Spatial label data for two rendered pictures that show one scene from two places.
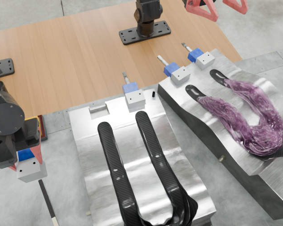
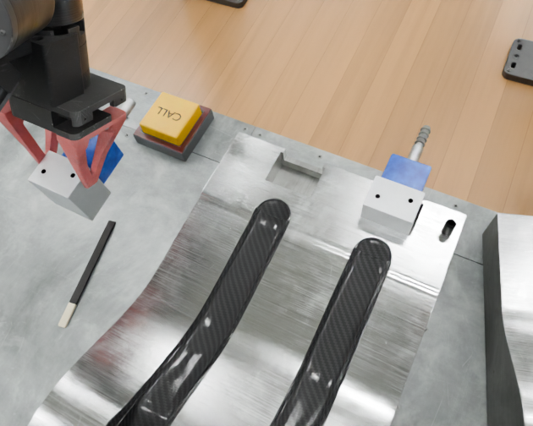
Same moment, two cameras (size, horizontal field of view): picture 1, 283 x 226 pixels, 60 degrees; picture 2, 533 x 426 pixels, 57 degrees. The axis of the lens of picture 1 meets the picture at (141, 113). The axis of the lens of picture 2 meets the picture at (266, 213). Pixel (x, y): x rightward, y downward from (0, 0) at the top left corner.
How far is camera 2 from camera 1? 25 cm
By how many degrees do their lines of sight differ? 27
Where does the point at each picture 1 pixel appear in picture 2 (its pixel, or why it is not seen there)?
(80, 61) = (374, 55)
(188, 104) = (530, 324)
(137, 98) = (392, 207)
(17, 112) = not seen: outside the picture
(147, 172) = (263, 385)
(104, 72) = (402, 109)
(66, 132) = not seen: hidden behind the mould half
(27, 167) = (57, 174)
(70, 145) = not seen: hidden behind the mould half
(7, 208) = (36, 226)
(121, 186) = (186, 362)
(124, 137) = (293, 269)
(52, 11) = not seen: outside the picture
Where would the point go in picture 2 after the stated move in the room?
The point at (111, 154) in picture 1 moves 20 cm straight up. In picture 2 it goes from (239, 280) to (193, 177)
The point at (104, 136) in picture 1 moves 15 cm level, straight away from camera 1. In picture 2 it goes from (258, 235) to (323, 128)
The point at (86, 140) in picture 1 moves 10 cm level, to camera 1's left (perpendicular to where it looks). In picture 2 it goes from (218, 213) to (164, 155)
